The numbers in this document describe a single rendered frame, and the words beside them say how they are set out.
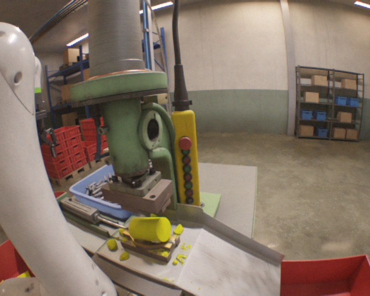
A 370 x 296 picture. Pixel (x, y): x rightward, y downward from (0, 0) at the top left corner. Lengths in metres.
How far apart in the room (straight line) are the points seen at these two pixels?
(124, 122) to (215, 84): 5.30
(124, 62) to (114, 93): 0.08
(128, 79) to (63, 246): 0.27
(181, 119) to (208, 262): 0.44
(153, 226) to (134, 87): 0.34
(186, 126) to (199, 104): 5.22
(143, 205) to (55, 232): 0.22
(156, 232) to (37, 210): 0.33
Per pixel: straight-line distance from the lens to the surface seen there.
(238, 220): 0.74
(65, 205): 0.83
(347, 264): 1.07
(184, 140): 0.54
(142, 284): 0.53
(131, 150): 0.39
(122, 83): 0.31
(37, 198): 0.24
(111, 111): 0.38
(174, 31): 0.65
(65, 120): 8.36
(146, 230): 0.51
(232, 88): 5.54
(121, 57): 0.36
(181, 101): 0.58
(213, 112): 5.71
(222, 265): 0.61
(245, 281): 0.64
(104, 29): 0.38
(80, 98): 0.34
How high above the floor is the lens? 1.45
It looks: 19 degrees down
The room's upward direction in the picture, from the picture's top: 5 degrees counter-clockwise
